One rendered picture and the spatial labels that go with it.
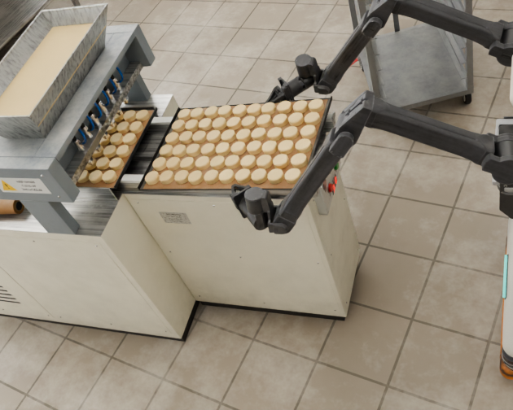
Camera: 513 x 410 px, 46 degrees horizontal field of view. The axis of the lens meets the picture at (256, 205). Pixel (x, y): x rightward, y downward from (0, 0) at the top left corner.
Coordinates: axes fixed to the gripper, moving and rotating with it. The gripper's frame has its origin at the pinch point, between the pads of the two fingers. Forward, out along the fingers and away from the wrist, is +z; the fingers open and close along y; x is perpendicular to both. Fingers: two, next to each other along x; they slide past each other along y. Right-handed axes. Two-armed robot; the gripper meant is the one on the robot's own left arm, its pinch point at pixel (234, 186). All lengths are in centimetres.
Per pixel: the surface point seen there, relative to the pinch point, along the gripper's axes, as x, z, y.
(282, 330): -9, 7, 92
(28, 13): -34, 359, 53
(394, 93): 107, 80, 77
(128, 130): -18, 57, -1
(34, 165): -48, 26, -28
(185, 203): -15.5, 19.1, 11.6
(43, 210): -56, 32, -8
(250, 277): -9, 14, 58
